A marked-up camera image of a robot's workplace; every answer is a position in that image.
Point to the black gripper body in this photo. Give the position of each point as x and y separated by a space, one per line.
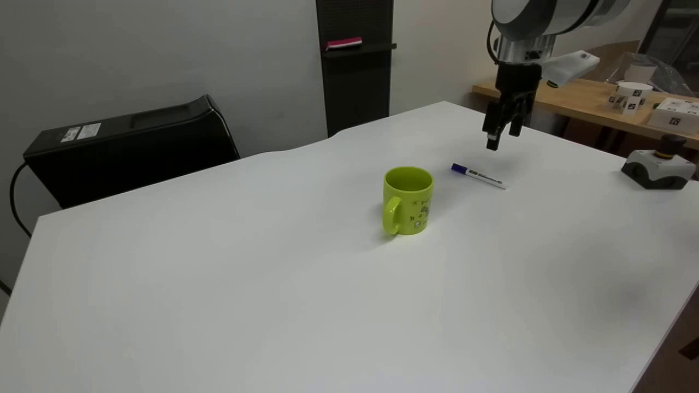
516 81

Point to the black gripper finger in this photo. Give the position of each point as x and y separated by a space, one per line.
519 116
497 118

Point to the blue capped white marker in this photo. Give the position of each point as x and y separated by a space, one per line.
467 171

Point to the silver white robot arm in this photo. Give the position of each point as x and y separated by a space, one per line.
522 55

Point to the wooden side table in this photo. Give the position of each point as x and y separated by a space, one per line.
589 100

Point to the green mug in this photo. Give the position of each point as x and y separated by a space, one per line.
407 199

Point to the tall black shelf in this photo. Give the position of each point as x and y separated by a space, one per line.
357 81

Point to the pink book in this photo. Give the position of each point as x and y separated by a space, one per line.
344 42

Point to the black box case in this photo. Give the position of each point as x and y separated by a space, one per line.
103 159

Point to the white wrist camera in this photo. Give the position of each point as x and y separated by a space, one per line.
559 71

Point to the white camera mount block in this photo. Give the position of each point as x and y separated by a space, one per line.
663 166

